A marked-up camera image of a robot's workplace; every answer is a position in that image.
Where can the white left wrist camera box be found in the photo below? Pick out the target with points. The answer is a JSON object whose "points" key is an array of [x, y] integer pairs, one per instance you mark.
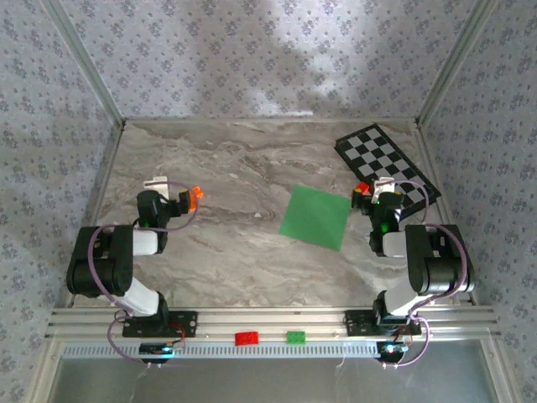
{"points": [[156, 184]]}

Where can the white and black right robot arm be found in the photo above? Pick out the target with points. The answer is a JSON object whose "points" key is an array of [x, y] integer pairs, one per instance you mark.
{"points": [[440, 268]]}

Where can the green toy brick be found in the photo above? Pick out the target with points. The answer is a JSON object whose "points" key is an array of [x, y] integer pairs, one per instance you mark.
{"points": [[295, 337]]}

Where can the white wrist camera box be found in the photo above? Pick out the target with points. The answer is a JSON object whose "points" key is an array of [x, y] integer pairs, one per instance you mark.
{"points": [[156, 184], [384, 184]]}

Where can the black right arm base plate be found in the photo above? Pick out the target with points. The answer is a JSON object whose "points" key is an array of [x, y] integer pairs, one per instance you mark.
{"points": [[354, 323]]}

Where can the aluminium frame post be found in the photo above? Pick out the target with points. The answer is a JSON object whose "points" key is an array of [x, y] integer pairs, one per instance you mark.
{"points": [[456, 59], [83, 59]]}

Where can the aluminium table edge rail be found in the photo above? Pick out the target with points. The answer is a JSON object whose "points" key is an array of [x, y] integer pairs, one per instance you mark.
{"points": [[95, 197], [432, 168], [268, 120]]}

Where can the green paper sheet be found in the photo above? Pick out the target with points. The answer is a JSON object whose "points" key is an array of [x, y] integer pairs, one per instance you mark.
{"points": [[314, 218]]}

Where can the red plastic block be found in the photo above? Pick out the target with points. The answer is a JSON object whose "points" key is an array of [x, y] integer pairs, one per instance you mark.
{"points": [[364, 187]]}

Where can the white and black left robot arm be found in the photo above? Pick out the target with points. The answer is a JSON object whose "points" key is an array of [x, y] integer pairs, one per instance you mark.
{"points": [[100, 268]]}

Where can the red toy brick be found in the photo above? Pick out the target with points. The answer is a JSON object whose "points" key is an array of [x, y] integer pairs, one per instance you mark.
{"points": [[246, 338]]}

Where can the aluminium mounting rail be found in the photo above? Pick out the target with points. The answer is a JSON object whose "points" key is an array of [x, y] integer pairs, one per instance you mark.
{"points": [[272, 321]]}

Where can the orange curved plastic piece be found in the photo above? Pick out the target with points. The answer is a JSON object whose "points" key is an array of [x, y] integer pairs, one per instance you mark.
{"points": [[199, 193]]}

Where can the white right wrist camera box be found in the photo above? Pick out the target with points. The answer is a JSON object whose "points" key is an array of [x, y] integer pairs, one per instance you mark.
{"points": [[384, 184]]}

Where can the black and white chessboard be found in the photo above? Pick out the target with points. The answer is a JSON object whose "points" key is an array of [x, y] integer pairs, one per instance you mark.
{"points": [[377, 155]]}

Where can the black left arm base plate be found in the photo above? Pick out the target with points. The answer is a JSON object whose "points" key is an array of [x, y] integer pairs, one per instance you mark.
{"points": [[189, 323]]}

